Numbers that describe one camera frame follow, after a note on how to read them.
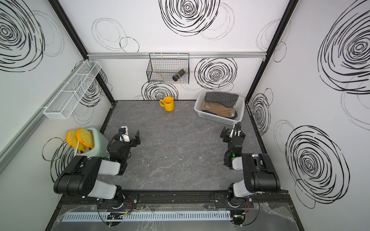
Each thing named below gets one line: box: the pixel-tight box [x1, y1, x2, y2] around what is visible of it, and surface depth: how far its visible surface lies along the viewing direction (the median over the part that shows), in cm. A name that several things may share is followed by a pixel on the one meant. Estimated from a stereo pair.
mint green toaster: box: [74, 127, 111, 158], surface depth 78 cm
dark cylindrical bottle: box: [172, 68, 186, 82], surface depth 93 cm
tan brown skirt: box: [200, 100, 236, 117], surface depth 107 cm
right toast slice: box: [76, 128, 94, 150], surface depth 79 cm
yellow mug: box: [159, 96, 175, 112], surface depth 113 cm
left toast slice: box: [65, 129, 86, 153], surface depth 74 cm
